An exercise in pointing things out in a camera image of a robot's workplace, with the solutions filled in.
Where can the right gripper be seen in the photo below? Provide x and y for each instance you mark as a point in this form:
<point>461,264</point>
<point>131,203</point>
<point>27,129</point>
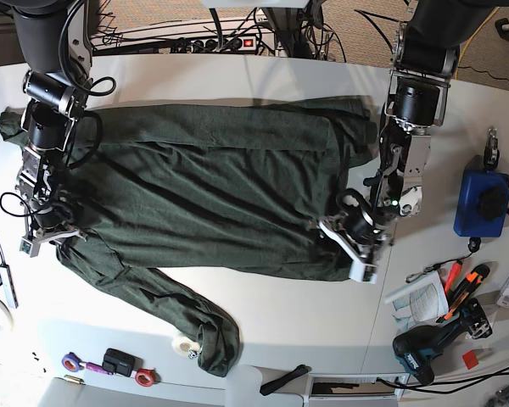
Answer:
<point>53,226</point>

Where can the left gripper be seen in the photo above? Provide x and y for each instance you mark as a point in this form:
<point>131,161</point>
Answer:
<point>361,238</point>

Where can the blue box with black knob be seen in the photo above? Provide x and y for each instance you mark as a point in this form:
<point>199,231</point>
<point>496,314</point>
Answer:
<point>483,202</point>

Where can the dark green t-shirt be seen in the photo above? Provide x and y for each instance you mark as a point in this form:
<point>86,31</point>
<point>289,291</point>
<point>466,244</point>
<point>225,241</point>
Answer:
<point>180,185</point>

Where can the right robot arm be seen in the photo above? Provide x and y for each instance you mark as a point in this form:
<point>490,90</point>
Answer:
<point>62,134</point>

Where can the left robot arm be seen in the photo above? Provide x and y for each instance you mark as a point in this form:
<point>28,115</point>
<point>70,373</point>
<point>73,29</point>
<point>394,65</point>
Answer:
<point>426,57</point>

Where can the grey usb hub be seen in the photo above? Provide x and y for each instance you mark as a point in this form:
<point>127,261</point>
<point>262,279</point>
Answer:
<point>8,286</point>

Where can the rolled paper sheet with drawing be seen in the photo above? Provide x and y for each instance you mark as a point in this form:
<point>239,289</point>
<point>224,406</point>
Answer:
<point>419,301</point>

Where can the orange black utility knife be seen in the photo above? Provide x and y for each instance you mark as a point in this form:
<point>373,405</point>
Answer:
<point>465,289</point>

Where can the purple tape roll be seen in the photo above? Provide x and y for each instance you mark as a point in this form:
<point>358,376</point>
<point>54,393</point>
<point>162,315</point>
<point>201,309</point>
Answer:
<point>71,362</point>

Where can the red square sticker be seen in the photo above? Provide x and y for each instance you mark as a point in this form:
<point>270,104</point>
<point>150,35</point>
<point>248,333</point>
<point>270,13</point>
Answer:
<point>470,359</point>

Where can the clear tape rolls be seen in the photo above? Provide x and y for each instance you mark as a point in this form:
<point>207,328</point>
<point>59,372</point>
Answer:
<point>185,347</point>

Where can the red tape roll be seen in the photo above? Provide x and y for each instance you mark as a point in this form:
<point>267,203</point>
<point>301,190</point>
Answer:
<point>145,377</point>

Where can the black power strip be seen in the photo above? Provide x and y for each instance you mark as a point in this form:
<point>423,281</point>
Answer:
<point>240,45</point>

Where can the dark teal cordless drill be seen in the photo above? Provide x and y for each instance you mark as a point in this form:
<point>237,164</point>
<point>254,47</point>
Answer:
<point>418,347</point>

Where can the black strap handle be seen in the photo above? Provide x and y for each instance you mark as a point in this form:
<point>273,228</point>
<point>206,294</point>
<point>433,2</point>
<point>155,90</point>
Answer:
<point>274,385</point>

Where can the black action camera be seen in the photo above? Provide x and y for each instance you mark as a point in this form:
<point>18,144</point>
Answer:
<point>118,362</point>

